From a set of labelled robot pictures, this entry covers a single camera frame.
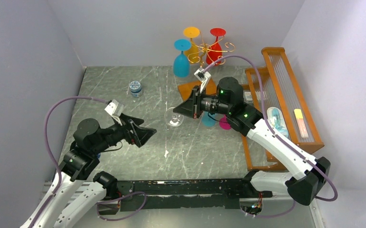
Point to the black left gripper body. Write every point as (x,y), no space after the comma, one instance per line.
(131,137)

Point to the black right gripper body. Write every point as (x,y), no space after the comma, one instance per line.
(196,103)

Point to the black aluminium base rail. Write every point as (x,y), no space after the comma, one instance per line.
(175,194)

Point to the yellow orange marker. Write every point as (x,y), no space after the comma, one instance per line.
(301,123)

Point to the blue blister pack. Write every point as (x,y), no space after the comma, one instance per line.
(276,119)

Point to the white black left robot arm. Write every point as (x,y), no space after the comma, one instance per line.
(56,210)

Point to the pink wine glass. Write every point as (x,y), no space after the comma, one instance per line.
(224,124)

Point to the wooden rack base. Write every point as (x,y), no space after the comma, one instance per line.
(185,89)

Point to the clear wine glass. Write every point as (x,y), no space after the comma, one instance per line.
(173,119)

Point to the red wine glass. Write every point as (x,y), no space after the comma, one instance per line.
(215,50)

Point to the light blue wine glass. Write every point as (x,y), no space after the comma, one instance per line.
(208,120)

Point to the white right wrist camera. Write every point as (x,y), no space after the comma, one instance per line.
(204,77)

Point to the small white box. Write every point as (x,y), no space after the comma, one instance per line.
(248,97)

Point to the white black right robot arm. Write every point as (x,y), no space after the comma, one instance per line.
(305,175)

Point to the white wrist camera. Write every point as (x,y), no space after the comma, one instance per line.
(204,77)
(114,109)

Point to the dark blue wine glass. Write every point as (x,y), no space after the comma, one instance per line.
(181,65)

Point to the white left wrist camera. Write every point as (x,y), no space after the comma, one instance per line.
(114,109)

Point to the gold wire glass rack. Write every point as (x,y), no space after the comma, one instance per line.
(205,53)

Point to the wooden tiered shelf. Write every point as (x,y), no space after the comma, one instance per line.
(278,87)

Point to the blue cleaning gel jar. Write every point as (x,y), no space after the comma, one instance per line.
(135,88)

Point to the yellow wine glass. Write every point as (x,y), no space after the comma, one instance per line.
(191,33)

